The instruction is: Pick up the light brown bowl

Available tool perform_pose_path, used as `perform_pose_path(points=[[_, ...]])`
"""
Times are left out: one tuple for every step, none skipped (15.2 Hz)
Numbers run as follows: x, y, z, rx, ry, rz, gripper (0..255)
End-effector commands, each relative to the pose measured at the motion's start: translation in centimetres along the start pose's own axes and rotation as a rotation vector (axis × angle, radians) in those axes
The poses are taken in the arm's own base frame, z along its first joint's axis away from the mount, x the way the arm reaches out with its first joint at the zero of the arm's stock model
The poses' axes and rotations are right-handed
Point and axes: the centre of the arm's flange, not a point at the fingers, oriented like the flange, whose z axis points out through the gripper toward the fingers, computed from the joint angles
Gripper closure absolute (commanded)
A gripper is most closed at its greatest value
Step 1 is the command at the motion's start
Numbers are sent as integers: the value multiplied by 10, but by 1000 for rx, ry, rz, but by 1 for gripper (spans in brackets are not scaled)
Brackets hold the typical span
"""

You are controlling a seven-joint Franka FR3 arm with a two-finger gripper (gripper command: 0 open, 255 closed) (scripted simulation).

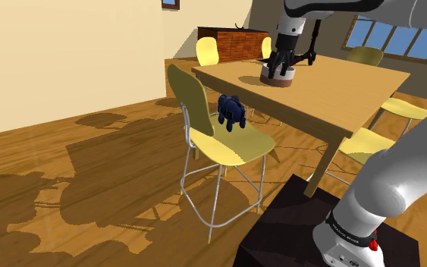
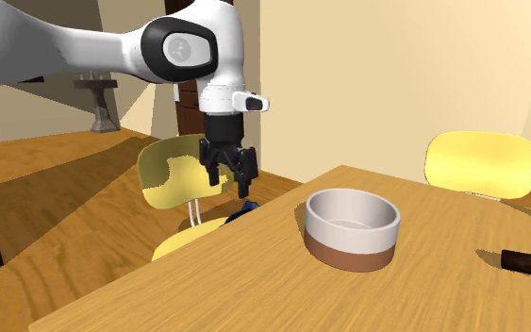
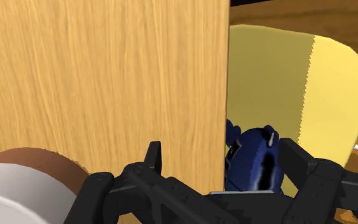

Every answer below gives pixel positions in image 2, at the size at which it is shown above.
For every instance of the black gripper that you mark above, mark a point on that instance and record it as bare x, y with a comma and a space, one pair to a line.
223, 131

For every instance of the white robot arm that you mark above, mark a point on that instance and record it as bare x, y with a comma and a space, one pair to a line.
85, 46

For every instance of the dark blue object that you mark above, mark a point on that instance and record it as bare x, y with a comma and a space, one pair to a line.
242, 211

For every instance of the yellow chair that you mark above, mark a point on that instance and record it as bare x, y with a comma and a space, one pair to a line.
481, 163
168, 184

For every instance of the light wooden table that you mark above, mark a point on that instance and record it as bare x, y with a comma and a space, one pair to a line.
246, 285

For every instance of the white and brown bowl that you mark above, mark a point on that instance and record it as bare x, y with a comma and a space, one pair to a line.
352, 246

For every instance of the dark pedestal side table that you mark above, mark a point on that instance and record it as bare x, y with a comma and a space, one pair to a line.
102, 112

